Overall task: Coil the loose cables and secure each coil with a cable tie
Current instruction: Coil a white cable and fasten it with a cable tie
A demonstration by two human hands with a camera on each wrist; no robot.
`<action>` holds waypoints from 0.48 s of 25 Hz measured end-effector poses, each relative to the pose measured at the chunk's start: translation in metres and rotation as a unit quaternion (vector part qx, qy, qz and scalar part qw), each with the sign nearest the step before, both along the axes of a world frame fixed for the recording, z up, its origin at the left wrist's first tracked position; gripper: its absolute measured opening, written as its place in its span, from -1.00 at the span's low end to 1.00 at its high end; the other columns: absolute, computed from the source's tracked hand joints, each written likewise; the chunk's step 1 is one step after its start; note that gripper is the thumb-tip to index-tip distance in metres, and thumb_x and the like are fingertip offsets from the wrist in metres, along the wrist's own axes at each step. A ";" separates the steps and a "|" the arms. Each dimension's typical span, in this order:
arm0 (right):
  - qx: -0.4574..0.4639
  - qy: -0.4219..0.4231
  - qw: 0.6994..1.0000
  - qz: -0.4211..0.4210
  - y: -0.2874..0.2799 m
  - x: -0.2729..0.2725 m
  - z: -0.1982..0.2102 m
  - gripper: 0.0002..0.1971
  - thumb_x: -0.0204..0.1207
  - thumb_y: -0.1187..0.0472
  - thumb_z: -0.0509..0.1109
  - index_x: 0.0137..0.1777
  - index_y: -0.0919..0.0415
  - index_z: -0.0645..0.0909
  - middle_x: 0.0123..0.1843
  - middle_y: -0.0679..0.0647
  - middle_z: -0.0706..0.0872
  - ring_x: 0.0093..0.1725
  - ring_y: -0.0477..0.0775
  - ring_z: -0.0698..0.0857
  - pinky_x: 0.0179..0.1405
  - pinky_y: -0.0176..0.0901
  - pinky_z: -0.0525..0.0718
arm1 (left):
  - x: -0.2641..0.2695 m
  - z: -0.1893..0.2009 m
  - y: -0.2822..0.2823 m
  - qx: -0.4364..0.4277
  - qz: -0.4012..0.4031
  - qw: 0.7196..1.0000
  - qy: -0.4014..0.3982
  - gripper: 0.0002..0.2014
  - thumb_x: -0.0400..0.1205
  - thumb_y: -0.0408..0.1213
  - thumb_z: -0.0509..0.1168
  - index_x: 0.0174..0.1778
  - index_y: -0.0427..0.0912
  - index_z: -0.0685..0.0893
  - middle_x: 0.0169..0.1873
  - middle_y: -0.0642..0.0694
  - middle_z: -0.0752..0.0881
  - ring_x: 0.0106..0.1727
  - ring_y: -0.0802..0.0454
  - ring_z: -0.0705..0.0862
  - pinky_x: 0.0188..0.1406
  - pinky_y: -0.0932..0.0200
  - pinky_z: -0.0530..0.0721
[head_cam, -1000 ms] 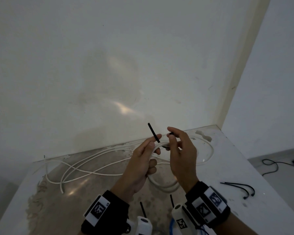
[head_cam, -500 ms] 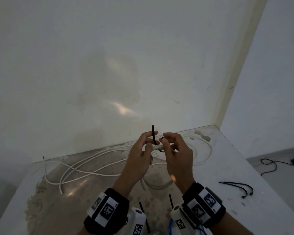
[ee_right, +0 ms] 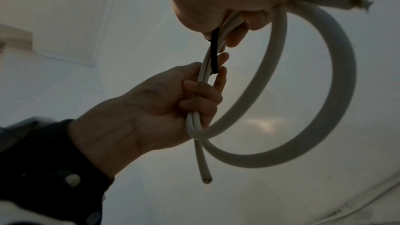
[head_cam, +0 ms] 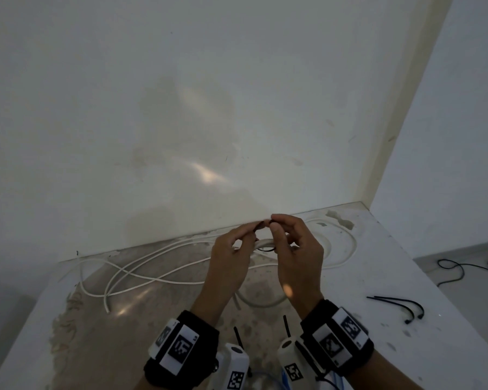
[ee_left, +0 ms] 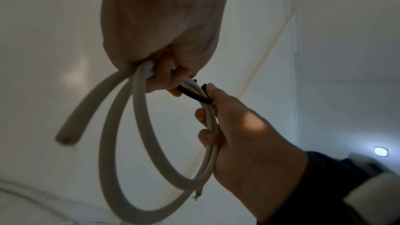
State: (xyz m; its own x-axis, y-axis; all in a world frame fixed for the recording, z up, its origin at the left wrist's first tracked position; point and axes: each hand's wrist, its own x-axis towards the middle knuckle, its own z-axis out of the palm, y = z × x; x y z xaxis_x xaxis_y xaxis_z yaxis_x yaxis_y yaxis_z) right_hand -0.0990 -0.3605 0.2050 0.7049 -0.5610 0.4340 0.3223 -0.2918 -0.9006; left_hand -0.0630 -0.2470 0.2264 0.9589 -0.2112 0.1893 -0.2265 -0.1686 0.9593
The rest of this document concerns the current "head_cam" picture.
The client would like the person's left hand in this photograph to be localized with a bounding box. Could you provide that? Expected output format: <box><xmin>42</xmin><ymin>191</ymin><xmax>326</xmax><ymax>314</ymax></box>
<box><xmin>190</xmin><ymin>220</ymin><xmax>270</xmax><ymax>328</ymax></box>

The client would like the person's right hand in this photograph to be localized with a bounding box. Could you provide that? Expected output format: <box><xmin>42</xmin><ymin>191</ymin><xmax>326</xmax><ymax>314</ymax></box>
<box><xmin>269</xmin><ymin>213</ymin><xmax>325</xmax><ymax>320</ymax></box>

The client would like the white cable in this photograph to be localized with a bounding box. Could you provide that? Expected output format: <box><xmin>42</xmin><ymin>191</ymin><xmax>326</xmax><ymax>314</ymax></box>
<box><xmin>234</xmin><ymin>238</ymin><xmax>293</xmax><ymax>309</ymax></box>
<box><xmin>59</xmin><ymin>217</ymin><xmax>358</xmax><ymax>285</ymax></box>
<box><xmin>78</xmin><ymin>217</ymin><xmax>358</xmax><ymax>313</ymax></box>

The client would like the person's right forearm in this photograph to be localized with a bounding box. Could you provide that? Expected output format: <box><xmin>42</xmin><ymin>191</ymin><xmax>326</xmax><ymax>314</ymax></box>
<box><xmin>349</xmin><ymin>351</ymin><xmax>423</xmax><ymax>390</ymax></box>

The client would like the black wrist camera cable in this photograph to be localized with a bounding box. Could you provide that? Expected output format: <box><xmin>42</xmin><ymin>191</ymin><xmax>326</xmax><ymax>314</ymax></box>
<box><xmin>313</xmin><ymin>373</ymin><xmax>342</xmax><ymax>390</ymax></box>

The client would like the black power cord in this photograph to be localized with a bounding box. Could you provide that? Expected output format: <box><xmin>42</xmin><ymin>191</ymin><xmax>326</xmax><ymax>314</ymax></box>
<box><xmin>437</xmin><ymin>258</ymin><xmax>488</xmax><ymax>288</ymax></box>

